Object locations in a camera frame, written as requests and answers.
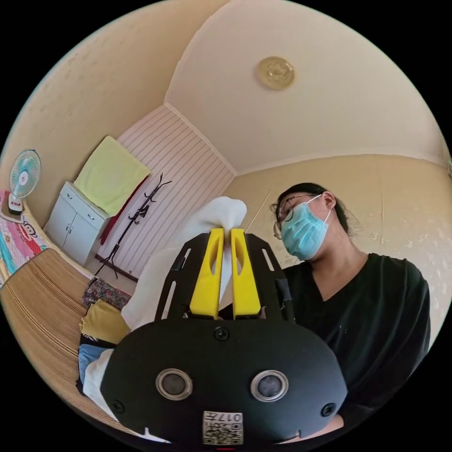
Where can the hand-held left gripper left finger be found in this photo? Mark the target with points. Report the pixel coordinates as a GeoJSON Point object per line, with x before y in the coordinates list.
{"type": "Point", "coordinates": [205, 282]}

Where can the yellow-green towel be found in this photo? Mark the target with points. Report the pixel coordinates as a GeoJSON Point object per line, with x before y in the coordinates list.
{"type": "Point", "coordinates": [109, 173]}

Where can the pink printed quilt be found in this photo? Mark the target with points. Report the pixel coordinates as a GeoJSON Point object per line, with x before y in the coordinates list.
{"type": "Point", "coordinates": [17, 240]}

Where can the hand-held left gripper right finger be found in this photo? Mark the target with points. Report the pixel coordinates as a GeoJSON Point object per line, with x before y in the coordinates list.
{"type": "Point", "coordinates": [245, 282]}

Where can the white table fan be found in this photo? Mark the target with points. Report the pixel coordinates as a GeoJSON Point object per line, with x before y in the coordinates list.
{"type": "Point", "coordinates": [22, 183]}

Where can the pile of clothes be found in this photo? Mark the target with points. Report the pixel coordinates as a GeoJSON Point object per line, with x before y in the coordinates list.
{"type": "Point", "coordinates": [100, 318]}

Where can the round ceiling lamp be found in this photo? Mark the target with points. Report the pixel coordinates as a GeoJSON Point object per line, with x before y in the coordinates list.
{"type": "Point", "coordinates": [275, 73]}

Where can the black coat stand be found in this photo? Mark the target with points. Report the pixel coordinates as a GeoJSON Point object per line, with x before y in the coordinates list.
{"type": "Point", "coordinates": [137, 219]}

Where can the person's body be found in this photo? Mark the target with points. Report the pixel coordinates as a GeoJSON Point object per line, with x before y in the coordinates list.
{"type": "Point", "coordinates": [363, 303]}

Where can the bed with woven mat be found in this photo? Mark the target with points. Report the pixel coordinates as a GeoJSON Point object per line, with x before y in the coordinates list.
{"type": "Point", "coordinates": [39, 318]}

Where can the white long sleeve shirt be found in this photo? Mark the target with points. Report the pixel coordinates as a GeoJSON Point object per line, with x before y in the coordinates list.
{"type": "Point", "coordinates": [155, 282]}

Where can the white cupboard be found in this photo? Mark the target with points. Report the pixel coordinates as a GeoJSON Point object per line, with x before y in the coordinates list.
{"type": "Point", "coordinates": [72, 226]}

